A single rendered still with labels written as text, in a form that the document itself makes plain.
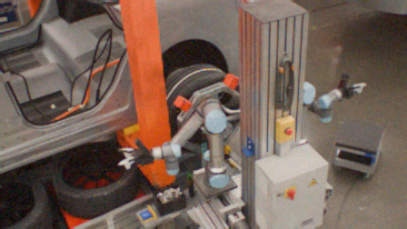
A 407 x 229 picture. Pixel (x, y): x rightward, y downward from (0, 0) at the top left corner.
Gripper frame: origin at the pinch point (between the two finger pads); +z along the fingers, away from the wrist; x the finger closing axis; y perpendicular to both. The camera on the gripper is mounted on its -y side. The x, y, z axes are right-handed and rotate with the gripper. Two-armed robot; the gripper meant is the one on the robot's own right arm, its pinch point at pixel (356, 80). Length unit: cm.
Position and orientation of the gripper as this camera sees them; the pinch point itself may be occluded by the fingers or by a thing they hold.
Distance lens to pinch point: 354.8
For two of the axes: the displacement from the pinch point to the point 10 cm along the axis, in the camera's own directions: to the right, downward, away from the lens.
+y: 1.4, 8.7, 4.7
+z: 7.8, -3.9, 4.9
